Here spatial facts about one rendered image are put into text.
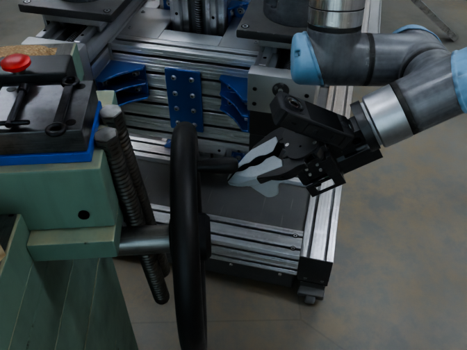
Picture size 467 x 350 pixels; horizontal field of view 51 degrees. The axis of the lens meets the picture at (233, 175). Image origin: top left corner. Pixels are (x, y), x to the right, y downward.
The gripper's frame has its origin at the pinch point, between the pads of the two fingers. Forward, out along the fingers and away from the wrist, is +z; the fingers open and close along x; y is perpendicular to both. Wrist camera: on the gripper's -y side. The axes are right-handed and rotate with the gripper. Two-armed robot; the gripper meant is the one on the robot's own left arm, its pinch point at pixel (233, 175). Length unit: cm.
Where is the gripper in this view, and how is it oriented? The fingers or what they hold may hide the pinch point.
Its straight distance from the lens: 70.0
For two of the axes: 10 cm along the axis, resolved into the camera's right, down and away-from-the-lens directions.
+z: -8.6, 4.0, 3.0
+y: 5.0, 5.9, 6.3
